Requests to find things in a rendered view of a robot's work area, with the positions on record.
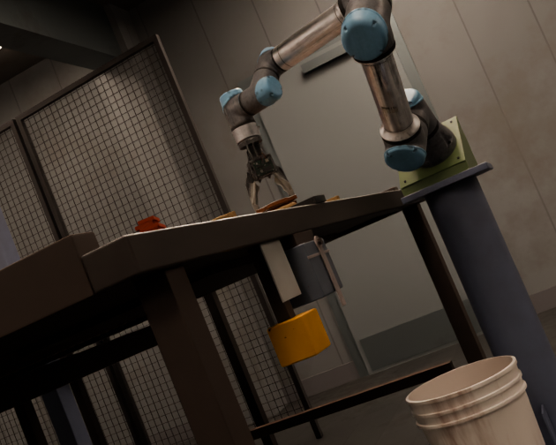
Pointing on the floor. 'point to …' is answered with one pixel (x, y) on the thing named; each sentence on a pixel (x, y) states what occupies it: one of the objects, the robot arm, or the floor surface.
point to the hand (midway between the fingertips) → (275, 205)
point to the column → (500, 297)
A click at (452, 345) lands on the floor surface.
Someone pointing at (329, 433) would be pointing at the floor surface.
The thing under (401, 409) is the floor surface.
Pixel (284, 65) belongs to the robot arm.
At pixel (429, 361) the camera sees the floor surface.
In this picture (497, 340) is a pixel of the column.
